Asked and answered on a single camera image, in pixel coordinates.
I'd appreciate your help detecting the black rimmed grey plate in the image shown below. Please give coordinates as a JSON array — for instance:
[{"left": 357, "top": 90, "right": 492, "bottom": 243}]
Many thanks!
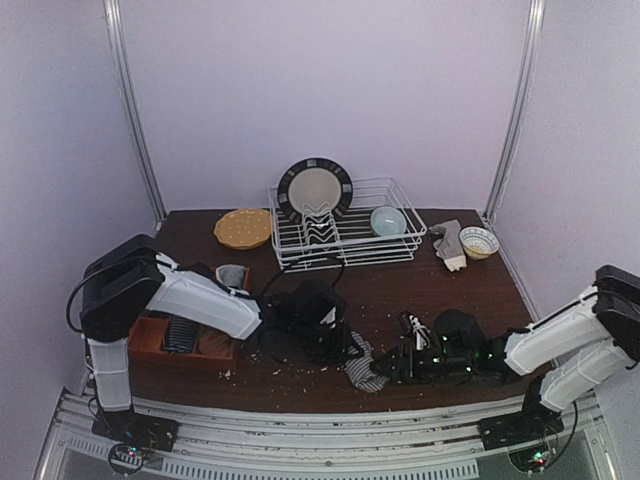
[{"left": 276, "top": 157, "right": 354, "bottom": 224}]

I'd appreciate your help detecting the aluminium front rail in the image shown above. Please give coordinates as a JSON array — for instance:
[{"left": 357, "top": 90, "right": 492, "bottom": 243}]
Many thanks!
[{"left": 33, "top": 392, "right": 622, "bottom": 479}]

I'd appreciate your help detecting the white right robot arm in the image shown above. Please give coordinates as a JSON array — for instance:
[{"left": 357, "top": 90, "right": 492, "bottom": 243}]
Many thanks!
[{"left": 371, "top": 265, "right": 639, "bottom": 427}]

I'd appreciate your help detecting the right aluminium frame post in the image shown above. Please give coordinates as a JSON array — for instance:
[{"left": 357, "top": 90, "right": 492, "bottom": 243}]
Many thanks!
[{"left": 483, "top": 0, "right": 546, "bottom": 224}]

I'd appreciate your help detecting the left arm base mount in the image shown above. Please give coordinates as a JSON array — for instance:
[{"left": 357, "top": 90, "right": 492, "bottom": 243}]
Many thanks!
[{"left": 88, "top": 396, "right": 179, "bottom": 479}]

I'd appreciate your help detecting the aluminium frame post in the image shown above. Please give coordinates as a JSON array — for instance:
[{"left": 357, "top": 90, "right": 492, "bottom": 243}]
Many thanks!
[
  {"left": 483, "top": 0, "right": 546, "bottom": 224},
  {"left": 102, "top": 0, "right": 167, "bottom": 225}
]

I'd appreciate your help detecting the yellow dotted plate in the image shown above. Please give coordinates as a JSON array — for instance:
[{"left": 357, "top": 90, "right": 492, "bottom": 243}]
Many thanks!
[{"left": 213, "top": 208, "right": 272, "bottom": 250}]

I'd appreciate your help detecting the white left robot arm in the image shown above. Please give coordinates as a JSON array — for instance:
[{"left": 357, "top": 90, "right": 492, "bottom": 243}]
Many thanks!
[{"left": 65, "top": 234, "right": 353, "bottom": 416}]

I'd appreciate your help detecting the light blue bowl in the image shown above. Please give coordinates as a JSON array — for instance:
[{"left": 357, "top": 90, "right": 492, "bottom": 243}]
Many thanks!
[{"left": 370, "top": 206, "right": 407, "bottom": 237}]

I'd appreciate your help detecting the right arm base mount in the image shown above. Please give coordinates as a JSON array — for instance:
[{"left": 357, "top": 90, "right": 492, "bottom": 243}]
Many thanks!
[{"left": 478, "top": 376, "right": 564, "bottom": 475}]

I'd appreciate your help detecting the left aluminium frame post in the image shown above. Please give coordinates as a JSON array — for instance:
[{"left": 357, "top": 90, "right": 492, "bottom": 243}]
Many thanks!
[{"left": 102, "top": 0, "right": 167, "bottom": 225}]

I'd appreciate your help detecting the yellow patterned white bowl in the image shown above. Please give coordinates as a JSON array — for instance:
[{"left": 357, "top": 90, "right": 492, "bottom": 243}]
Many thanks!
[{"left": 459, "top": 226, "right": 500, "bottom": 260}]

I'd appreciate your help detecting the brown wooden organizer box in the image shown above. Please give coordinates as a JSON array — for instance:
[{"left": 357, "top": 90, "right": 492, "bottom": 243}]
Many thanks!
[{"left": 128, "top": 263, "right": 262, "bottom": 372}]

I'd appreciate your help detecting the white wire dish rack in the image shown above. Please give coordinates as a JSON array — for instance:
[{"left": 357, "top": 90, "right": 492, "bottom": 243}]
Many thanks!
[{"left": 269, "top": 177, "right": 427, "bottom": 272}]

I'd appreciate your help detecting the brown rolled underwear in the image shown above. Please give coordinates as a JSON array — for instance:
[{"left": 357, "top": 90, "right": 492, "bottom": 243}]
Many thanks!
[{"left": 197, "top": 329, "right": 234, "bottom": 357}]

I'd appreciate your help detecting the grey striped boxer underwear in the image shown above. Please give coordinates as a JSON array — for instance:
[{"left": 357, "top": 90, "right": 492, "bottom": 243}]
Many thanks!
[{"left": 344, "top": 331, "right": 389, "bottom": 393}]

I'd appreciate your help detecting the grey beige sock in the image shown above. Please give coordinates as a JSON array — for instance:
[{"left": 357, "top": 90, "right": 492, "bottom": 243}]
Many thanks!
[{"left": 429, "top": 220, "right": 467, "bottom": 272}]

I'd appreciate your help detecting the grey rolled sock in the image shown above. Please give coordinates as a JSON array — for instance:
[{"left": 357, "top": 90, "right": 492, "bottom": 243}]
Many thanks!
[{"left": 215, "top": 264, "right": 248, "bottom": 289}]

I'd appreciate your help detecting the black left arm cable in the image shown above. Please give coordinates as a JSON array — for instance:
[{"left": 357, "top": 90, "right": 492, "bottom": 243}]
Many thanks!
[{"left": 67, "top": 254, "right": 347, "bottom": 336}]

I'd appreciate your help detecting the navy striped rolled underwear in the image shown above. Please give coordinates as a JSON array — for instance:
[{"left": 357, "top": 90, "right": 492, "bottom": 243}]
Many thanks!
[{"left": 162, "top": 317, "right": 199, "bottom": 354}]

